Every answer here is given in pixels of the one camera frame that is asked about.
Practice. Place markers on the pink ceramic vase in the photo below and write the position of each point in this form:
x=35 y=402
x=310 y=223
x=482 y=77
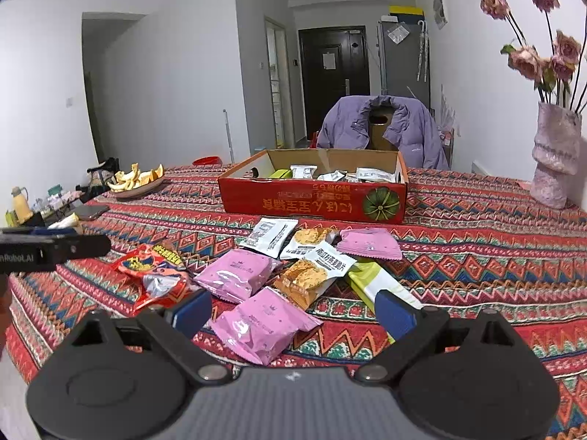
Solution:
x=556 y=152

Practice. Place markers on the white silver snack packet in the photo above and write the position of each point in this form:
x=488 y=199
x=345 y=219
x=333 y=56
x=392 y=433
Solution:
x=303 y=172
x=375 y=175

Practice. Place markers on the dark entrance door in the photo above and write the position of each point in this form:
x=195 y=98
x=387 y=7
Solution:
x=334 y=65

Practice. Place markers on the black smartphone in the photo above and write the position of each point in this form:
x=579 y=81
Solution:
x=90 y=212

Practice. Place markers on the white grey snack packet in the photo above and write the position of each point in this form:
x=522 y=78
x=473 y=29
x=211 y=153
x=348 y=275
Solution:
x=269 y=235

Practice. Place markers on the plate of orange peels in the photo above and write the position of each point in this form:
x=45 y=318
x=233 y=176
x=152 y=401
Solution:
x=136 y=183

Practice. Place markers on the patterned red tablecloth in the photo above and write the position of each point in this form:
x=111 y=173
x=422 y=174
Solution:
x=469 y=242

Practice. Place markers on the white mop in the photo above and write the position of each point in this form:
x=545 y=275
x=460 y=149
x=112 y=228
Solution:
x=229 y=136

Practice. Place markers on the red plastic bucket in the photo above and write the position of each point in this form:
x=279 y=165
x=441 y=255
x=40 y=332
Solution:
x=208 y=160

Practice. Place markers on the cardboard snack box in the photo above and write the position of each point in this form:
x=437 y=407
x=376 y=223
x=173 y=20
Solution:
x=247 y=188

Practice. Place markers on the brown wooden chair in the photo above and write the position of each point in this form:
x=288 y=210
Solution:
x=378 y=122

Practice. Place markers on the lime green snack bar packet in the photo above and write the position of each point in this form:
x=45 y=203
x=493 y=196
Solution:
x=367 y=279

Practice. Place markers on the purple puffer jacket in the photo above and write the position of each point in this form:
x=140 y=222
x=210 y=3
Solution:
x=412 y=129

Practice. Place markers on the white cracker packet back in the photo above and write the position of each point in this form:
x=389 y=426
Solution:
x=306 y=240

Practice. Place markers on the pink snack packet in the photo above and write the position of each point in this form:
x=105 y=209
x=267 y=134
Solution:
x=370 y=242
x=261 y=327
x=237 y=275

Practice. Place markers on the white cracker packet front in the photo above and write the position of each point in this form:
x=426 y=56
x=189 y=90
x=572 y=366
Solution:
x=309 y=277

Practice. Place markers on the red orange chip bag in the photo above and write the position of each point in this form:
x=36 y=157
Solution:
x=160 y=275

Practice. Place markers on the white cracker packet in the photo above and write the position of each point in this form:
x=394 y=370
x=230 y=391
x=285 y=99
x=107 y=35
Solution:
x=309 y=277
x=306 y=240

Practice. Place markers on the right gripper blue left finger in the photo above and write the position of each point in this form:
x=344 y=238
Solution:
x=172 y=331

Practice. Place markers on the yellow thermos bottle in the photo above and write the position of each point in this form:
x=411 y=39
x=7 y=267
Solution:
x=21 y=205

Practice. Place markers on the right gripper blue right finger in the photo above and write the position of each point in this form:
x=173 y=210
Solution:
x=415 y=333

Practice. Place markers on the green packet in box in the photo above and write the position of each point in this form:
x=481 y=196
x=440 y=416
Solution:
x=282 y=174

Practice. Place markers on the grey refrigerator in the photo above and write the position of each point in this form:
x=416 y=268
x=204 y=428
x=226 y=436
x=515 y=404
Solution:
x=404 y=57

